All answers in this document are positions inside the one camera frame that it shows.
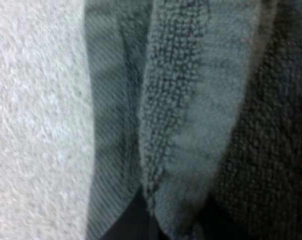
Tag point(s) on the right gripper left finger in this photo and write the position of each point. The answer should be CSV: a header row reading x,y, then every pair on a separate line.
x,y
135,220

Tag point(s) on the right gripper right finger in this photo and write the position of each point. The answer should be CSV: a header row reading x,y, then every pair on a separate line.
x,y
215,222

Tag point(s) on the grey-green towel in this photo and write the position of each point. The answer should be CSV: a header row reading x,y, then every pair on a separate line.
x,y
195,105

